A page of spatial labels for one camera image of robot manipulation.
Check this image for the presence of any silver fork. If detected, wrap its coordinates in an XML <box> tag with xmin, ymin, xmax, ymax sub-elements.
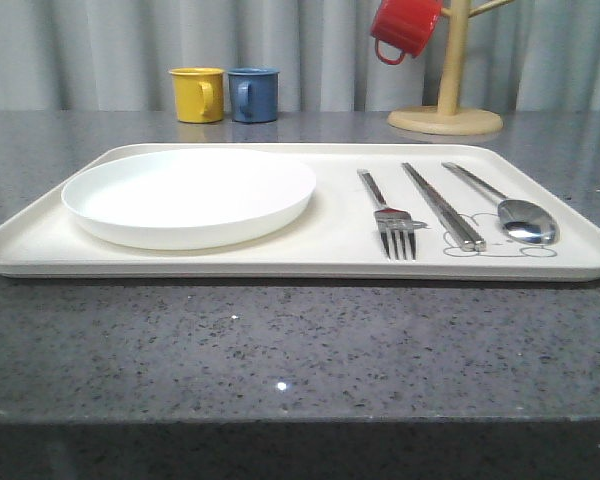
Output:
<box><xmin>357</xmin><ymin>169</ymin><xmax>416</xmax><ymax>261</ymax></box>

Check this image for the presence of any white round plate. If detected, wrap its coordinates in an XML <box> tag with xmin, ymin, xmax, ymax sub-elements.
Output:
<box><xmin>61</xmin><ymin>147</ymin><xmax>317</xmax><ymax>250</ymax></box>

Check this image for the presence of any silver chopstick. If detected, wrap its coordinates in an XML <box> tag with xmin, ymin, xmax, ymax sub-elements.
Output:
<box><xmin>401</xmin><ymin>162</ymin><xmax>478</xmax><ymax>252</ymax></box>
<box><xmin>404</xmin><ymin>161</ymin><xmax>488</xmax><ymax>251</ymax></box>

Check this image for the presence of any silver spoon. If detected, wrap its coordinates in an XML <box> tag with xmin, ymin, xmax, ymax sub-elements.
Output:
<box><xmin>442</xmin><ymin>162</ymin><xmax>560</xmax><ymax>245</ymax></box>

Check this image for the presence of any cream rabbit serving tray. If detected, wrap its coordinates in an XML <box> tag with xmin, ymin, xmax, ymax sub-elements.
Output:
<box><xmin>0</xmin><ymin>143</ymin><xmax>600</xmax><ymax>282</ymax></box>

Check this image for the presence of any blue mug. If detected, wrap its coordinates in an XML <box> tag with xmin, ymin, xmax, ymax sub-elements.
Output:
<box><xmin>227</xmin><ymin>67</ymin><xmax>279</xmax><ymax>123</ymax></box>

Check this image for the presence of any yellow mug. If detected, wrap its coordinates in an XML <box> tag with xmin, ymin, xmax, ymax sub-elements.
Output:
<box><xmin>169</xmin><ymin>67</ymin><xmax>224</xmax><ymax>124</ymax></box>

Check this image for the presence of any wooden mug tree stand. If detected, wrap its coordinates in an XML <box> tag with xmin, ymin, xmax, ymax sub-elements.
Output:
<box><xmin>387</xmin><ymin>0</ymin><xmax>509</xmax><ymax>136</ymax></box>

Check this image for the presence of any red mug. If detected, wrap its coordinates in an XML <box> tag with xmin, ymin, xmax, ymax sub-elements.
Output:
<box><xmin>370</xmin><ymin>0</ymin><xmax>443</xmax><ymax>65</ymax></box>

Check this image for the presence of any grey curtain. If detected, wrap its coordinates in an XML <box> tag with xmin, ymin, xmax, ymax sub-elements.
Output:
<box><xmin>0</xmin><ymin>1</ymin><xmax>600</xmax><ymax>112</ymax></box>

